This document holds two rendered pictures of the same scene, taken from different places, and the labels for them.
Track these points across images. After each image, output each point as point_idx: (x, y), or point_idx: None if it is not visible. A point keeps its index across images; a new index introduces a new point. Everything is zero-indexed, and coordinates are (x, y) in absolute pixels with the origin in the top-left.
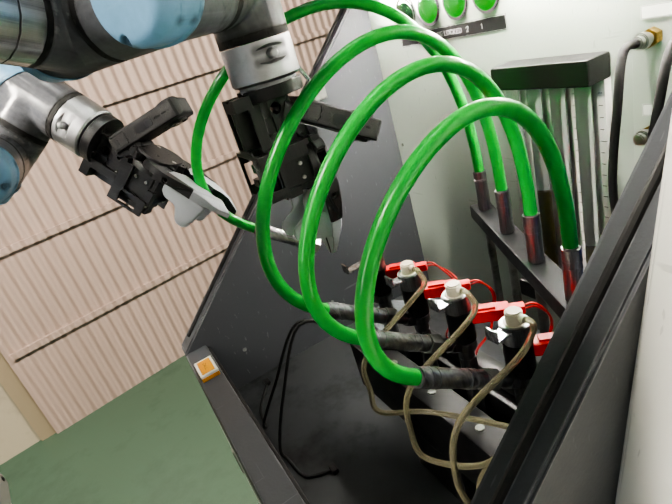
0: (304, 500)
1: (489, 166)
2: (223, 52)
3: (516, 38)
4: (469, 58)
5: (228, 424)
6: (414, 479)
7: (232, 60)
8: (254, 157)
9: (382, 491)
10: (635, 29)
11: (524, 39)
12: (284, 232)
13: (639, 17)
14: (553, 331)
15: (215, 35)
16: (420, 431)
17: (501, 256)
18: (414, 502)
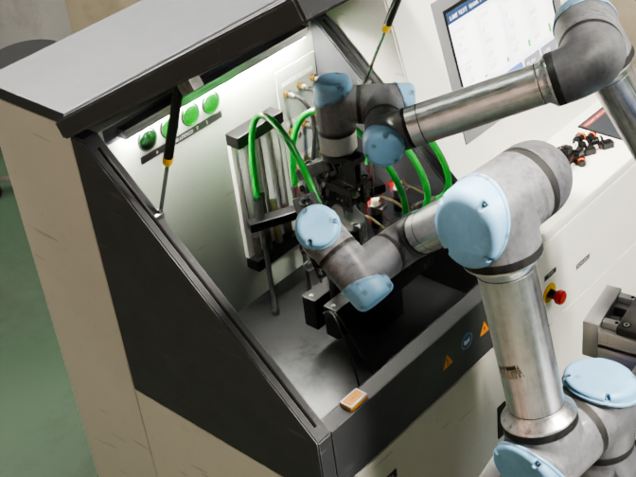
0: (447, 310)
1: (213, 210)
2: (352, 134)
3: (227, 120)
4: (198, 146)
5: (405, 362)
6: (389, 335)
7: (355, 135)
8: (369, 177)
9: (400, 346)
10: (279, 93)
11: (231, 118)
12: (353, 229)
13: (280, 88)
14: (258, 292)
15: (350, 128)
16: (381, 301)
17: (222, 273)
18: (404, 332)
